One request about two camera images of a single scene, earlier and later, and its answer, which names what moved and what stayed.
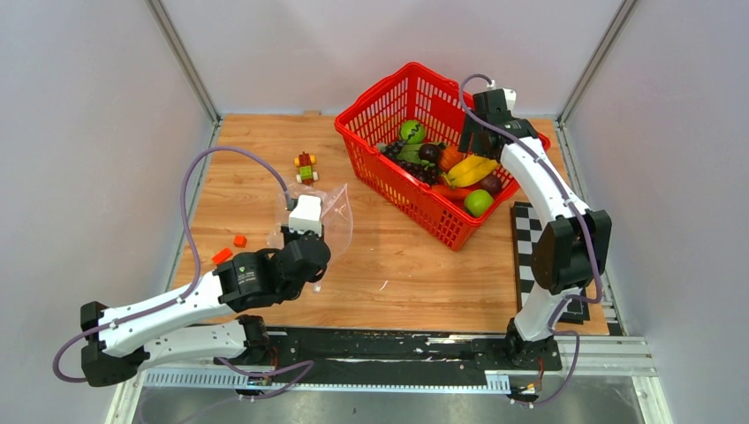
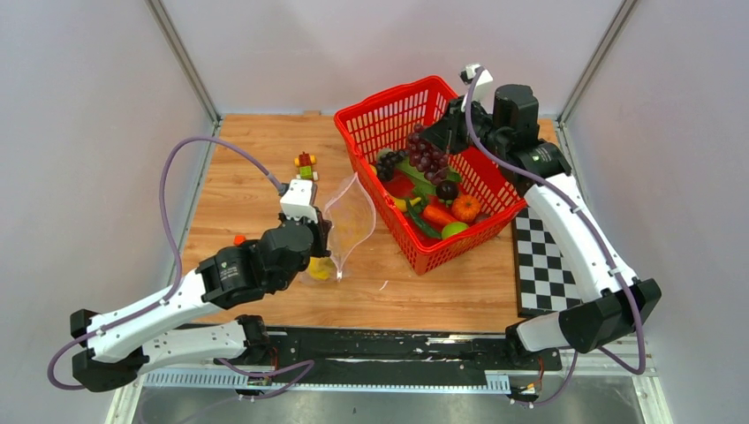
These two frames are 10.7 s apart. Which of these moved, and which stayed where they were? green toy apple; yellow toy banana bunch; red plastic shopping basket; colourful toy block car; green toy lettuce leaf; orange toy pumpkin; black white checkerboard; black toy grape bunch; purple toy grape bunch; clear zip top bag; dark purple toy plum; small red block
Moved: clear zip top bag; orange toy pumpkin; green toy apple; dark purple toy plum; red plastic shopping basket; black toy grape bunch; purple toy grape bunch; green toy lettuce leaf; yellow toy banana bunch
Stayed: small red block; black white checkerboard; colourful toy block car
